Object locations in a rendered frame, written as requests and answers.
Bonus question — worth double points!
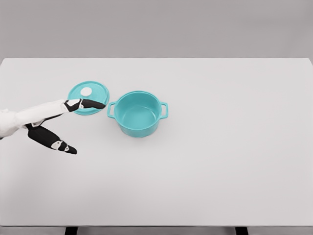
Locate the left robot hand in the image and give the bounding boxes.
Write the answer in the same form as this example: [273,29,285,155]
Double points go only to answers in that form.
[0,98,107,155]

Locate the teal pot with two handles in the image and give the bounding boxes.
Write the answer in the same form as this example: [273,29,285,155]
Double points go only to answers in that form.
[107,91,169,139]

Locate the teal pot lid white knob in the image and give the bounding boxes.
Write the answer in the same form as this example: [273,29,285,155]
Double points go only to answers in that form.
[67,80,110,116]

